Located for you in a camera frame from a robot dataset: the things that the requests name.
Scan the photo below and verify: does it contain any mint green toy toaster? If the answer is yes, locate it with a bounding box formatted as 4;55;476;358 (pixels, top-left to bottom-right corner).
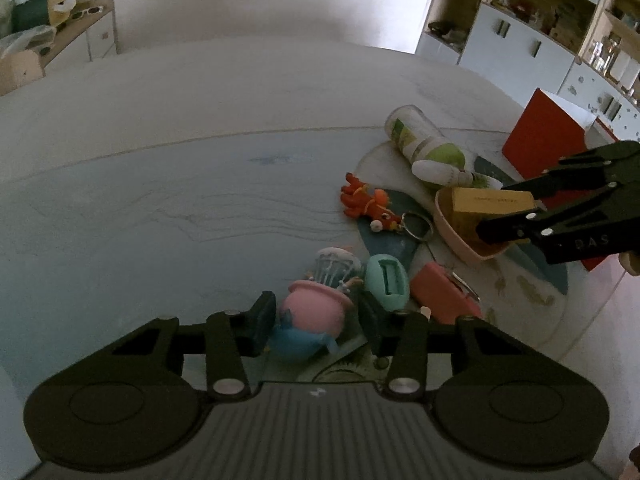
363;254;411;314

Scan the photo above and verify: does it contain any clear plastic bag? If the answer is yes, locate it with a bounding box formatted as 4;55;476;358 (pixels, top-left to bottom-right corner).
0;25;59;59

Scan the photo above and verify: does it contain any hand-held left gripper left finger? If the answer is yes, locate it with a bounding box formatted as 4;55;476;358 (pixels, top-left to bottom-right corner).
112;290;277;402

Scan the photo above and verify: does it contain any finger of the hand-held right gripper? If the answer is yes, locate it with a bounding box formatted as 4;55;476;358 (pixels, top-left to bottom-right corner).
501;140;640;202
474;180;640;247

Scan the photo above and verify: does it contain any yellow wooden block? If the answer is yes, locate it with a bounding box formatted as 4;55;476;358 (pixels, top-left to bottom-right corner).
450;187;539;234

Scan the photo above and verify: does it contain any red storage box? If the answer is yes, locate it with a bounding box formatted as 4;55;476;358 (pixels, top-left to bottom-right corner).
501;87;640;272

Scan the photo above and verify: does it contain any pink wallet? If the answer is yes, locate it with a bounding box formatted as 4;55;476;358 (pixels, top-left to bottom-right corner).
410;261;485;326

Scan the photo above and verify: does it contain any green tissue box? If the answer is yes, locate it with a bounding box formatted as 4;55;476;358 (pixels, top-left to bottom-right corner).
11;0;51;34

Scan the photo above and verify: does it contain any red toy keychain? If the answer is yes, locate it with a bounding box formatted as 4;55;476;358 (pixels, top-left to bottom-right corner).
341;172;435;243

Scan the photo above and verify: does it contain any white shelf unit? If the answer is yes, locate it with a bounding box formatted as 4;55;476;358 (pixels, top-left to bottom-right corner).
415;0;640;142

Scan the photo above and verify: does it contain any white wooden cabinet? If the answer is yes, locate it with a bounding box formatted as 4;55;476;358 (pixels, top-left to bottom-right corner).
0;0;119;97

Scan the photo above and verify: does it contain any clear jar with green lid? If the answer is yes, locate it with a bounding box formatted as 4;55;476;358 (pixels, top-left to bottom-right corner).
385;105;469;177

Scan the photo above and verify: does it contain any brown cardboard box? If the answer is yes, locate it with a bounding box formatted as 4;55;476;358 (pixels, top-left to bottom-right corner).
0;50;46;97

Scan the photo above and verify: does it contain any pink and blue pig toy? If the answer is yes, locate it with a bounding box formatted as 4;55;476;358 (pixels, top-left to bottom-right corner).
267;247;363;364

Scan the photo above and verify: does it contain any pink bowl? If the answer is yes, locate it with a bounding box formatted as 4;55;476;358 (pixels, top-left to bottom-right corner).
432;187;514;264

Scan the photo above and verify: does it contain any white and green marker pen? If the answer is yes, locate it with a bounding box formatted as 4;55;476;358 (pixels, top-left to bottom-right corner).
412;159;503;192

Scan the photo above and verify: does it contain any yellow tissue box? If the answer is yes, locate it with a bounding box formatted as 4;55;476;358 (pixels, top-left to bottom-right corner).
47;0;77;27

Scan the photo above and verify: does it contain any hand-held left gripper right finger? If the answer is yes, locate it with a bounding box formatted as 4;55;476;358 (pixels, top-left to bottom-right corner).
357;291;527;400

